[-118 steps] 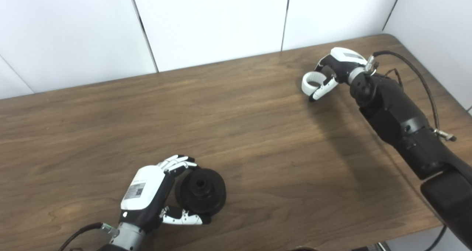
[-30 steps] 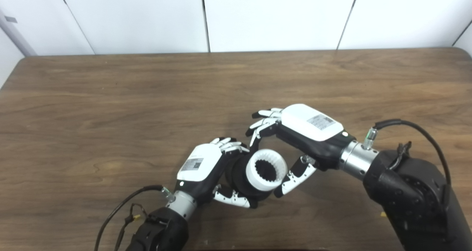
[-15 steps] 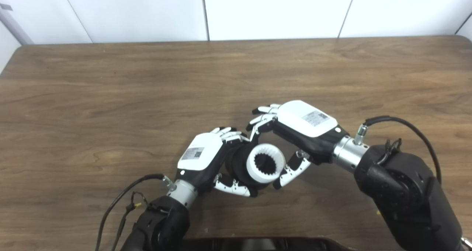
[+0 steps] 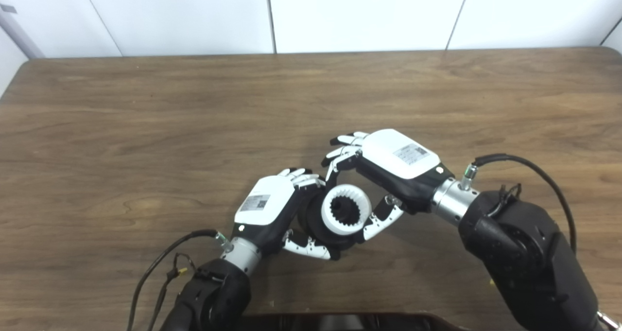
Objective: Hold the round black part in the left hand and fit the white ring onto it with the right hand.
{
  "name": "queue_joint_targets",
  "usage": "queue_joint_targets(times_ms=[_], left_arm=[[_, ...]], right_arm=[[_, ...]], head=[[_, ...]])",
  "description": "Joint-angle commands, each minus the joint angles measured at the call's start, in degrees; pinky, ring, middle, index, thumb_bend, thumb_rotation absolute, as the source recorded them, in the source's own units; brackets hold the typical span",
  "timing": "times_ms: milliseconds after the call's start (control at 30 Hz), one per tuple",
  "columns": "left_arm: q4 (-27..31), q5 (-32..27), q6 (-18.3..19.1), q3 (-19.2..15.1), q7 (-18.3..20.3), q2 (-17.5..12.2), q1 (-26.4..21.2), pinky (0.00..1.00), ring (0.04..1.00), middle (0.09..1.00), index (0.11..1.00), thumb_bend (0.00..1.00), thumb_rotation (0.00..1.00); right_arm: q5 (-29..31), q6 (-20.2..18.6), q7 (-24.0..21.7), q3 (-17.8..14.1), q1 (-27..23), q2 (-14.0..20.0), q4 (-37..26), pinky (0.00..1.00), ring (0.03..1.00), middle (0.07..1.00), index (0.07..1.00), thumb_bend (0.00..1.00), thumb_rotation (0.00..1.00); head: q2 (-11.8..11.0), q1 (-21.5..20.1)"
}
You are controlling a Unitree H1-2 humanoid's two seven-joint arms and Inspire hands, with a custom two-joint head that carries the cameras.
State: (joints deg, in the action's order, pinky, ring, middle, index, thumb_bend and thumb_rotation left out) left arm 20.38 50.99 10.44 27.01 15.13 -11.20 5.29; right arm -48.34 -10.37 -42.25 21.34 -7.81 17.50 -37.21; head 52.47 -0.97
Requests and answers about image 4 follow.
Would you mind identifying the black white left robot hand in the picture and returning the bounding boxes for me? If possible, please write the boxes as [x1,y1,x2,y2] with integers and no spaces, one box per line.
[231,168,341,261]

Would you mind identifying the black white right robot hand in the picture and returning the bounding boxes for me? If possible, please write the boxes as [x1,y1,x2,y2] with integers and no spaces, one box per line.
[321,129,455,242]

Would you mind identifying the round black stepped part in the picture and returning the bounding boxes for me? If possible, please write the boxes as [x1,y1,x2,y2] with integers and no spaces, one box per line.
[297,185,375,252]

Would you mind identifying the white toothed ring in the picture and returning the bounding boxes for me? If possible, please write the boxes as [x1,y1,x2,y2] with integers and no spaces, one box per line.
[321,184,373,237]

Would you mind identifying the black robot torso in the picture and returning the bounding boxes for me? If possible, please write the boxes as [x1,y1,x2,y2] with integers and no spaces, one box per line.
[238,313,467,331]

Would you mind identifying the thin black looped wire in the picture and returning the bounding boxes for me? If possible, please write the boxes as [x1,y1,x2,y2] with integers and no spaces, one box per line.
[496,183,523,206]

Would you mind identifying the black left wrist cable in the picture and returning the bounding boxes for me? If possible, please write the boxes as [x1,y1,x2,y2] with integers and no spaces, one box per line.
[127,229,234,331]

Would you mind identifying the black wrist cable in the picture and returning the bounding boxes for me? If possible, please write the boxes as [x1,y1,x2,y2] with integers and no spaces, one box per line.
[462,154,577,254]
[127,229,234,331]

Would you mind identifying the thin wire with yellow plug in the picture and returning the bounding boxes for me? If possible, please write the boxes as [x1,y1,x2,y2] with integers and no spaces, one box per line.
[148,252,197,331]

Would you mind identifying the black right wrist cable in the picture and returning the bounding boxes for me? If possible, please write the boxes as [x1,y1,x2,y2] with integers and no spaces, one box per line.
[462,154,577,254]

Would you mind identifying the grey wall corner post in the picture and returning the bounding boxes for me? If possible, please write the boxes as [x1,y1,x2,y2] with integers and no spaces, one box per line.
[0,3,45,59]

